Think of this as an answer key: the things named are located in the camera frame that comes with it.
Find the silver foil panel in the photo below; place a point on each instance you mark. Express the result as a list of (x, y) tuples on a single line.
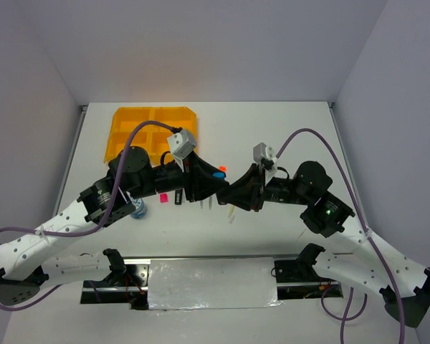
[(202, 284)]

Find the orange four-compartment plastic bin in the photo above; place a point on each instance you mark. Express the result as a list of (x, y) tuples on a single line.
[(152, 138)]

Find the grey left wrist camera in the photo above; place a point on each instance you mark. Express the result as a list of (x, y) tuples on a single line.
[(181, 144)]

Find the black orange-tip highlighter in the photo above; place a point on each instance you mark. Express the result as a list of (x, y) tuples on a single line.
[(178, 197)]

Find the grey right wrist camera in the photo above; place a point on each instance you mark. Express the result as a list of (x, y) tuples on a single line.
[(263, 153)]

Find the blue white tape roll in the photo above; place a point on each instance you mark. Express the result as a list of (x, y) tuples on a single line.
[(140, 209)]

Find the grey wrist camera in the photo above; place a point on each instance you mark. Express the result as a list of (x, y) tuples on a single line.
[(181, 144), (263, 153)]

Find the blue marker cap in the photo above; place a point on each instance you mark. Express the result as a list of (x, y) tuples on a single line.
[(220, 175)]

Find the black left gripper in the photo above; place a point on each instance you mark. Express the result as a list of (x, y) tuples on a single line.
[(198, 183)]

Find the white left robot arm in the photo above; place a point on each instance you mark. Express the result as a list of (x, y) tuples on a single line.
[(31, 262)]

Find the pink marker cap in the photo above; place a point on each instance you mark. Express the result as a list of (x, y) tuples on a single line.
[(163, 198)]

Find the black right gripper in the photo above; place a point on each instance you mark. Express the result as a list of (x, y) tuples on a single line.
[(247, 192)]

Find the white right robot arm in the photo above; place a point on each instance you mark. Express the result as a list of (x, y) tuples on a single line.
[(403, 284)]

